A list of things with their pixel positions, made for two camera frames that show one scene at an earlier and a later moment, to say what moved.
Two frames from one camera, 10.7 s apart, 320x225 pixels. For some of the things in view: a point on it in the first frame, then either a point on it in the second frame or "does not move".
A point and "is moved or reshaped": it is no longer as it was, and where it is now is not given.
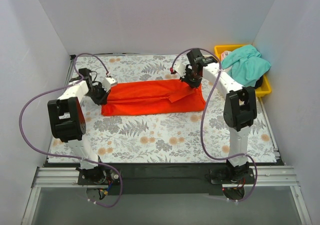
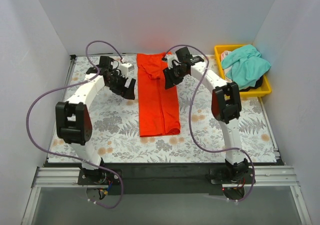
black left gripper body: x=100 y=95 -> x=120 y=85
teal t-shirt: x=246 y=66 does not move
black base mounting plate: x=164 y=179 does not move
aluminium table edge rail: x=264 y=177 does not move
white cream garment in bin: x=224 y=54 does not move
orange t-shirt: x=170 y=96 is moved or reshaped
